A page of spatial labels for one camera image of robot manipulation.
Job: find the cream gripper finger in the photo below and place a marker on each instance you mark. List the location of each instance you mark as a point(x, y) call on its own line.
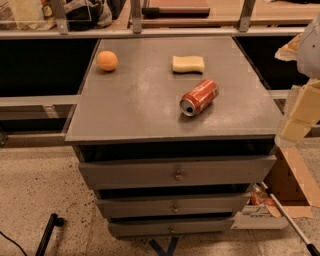
point(304, 114)

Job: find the red coke can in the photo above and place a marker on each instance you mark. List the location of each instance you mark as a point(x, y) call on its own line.
point(196, 100)

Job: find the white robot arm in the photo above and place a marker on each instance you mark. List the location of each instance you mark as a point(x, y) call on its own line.
point(307, 50)

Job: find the cardboard box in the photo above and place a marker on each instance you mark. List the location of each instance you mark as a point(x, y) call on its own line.
point(291, 182)

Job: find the top grey drawer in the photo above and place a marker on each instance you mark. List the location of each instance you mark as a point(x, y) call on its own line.
point(176, 172)

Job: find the grey drawer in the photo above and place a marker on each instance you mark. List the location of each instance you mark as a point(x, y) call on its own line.
point(176, 172)
point(172, 205)
point(170, 227)

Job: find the red packet in box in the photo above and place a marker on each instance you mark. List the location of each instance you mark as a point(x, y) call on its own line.
point(259, 196)

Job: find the yellow sponge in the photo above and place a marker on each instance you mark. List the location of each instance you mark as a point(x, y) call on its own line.
point(187, 64)

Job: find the grey drawer cabinet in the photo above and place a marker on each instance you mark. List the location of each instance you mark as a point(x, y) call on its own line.
point(133, 113)

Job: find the middle grey drawer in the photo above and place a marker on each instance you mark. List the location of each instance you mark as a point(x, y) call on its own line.
point(172, 205)

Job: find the bottom grey drawer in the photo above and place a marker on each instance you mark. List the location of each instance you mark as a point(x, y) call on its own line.
point(170, 227)

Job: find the orange ball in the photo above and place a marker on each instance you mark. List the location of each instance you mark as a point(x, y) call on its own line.
point(107, 60)

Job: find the grey bag behind railing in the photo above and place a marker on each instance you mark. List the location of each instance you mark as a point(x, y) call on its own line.
point(87, 14)

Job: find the black bar on floor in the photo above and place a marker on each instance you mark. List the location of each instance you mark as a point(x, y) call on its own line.
point(54, 221)

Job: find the metal railing frame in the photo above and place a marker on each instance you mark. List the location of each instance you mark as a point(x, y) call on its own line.
point(227, 17)

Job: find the white stick black handle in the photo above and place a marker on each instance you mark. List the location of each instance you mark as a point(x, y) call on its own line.
point(309, 245)

